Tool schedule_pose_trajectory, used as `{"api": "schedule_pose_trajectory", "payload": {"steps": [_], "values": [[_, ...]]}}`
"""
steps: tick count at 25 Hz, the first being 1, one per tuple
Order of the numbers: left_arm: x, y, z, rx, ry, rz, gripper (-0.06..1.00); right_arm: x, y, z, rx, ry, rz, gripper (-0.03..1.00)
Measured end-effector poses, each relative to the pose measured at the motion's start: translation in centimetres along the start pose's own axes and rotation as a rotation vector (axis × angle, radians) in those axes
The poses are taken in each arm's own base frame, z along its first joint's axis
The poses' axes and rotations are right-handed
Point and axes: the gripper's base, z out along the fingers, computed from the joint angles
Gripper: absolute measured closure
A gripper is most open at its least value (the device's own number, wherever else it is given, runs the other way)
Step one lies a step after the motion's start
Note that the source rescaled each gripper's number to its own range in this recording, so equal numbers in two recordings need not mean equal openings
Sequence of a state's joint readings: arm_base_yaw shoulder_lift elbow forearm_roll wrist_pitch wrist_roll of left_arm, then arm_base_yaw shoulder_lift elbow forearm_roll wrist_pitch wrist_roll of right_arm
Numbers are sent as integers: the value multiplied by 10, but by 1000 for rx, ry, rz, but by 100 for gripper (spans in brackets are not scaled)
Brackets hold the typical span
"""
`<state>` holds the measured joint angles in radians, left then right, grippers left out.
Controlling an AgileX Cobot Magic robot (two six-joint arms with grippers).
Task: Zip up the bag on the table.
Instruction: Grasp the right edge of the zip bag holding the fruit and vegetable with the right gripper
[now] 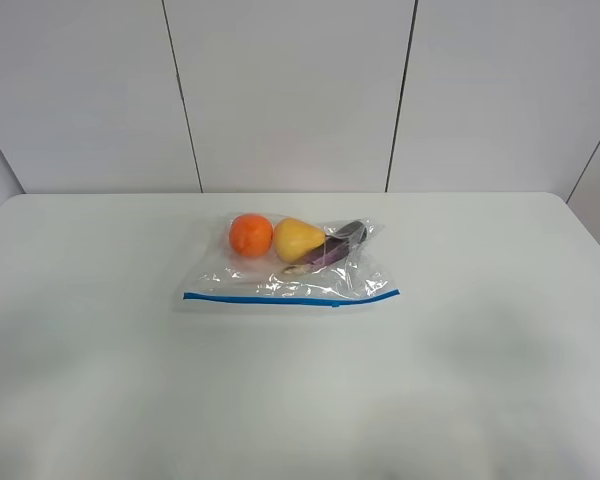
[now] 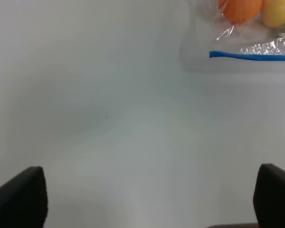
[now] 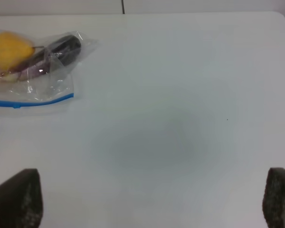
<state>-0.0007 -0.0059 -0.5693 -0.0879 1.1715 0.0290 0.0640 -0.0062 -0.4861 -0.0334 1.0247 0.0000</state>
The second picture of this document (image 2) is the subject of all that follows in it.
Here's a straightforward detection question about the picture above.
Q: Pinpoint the orange fruit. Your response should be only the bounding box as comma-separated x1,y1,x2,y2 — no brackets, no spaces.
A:
218,0,263,24

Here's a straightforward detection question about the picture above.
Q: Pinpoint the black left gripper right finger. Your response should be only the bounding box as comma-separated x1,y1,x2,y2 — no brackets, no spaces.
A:
253,164,285,228

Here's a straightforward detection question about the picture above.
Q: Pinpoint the yellow pear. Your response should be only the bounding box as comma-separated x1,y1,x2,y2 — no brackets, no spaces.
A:
261,0,285,28

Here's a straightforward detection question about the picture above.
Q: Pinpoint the clear zip bag blue seal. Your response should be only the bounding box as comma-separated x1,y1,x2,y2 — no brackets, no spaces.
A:
198,0,285,61

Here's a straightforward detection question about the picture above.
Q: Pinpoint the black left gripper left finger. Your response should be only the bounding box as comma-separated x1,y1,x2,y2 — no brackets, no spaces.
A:
0,166,48,228

